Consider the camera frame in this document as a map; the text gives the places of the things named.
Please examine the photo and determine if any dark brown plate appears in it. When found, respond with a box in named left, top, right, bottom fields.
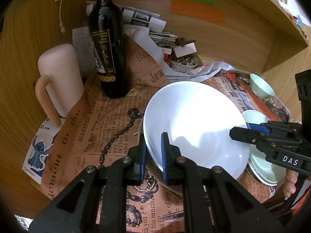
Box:
left=137, top=123, right=185, bottom=196

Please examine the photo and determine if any mint green plate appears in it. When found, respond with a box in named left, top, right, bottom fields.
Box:
left=242, top=110, right=286, bottom=186

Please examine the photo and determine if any white plate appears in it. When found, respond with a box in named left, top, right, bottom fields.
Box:
left=143, top=82, right=250, bottom=179

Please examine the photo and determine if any right hand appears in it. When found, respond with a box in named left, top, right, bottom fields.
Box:
left=283, top=170, right=297, bottom=198

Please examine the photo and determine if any small mint green bowl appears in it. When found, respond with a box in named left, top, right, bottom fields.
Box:
left=249, top=73, right=275, bottom=100

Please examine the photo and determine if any brown newspaper print mat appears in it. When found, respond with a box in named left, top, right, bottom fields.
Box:
left=40, top=35, right=292, bottom=233

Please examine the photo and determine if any small bowl of trinkets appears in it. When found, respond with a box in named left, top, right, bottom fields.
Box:
left=169, top=56, right=199, bottom=73

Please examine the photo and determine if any Stitch cartoon sticker card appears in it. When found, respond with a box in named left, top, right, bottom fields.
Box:
left=22, top=118, right=65, bottom=185

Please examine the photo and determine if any white small box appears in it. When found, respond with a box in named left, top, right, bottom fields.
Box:
left=173, top=43, right=197, bottom=58

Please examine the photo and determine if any white paper sheet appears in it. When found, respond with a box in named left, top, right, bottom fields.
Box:
left=123, top=26, right=236, bottom=83

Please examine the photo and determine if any handwritten paper note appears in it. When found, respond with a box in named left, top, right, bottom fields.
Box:
left=72, top=27, right=95, bottom=78

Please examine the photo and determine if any dark wine bottle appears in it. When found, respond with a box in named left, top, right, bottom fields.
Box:
left=88, top=0, right=131, bottom=99

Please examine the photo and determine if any orange sticky note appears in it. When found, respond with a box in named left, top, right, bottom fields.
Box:
left=170, top=0, right=225, bottom=26

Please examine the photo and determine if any stack of papers and magazines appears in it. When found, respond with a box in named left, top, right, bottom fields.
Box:
left=86, top=2, right=182, bottom=54

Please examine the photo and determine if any cream mug with handle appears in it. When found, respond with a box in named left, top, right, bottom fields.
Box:
left=35, top=44, right=84, bottom=127

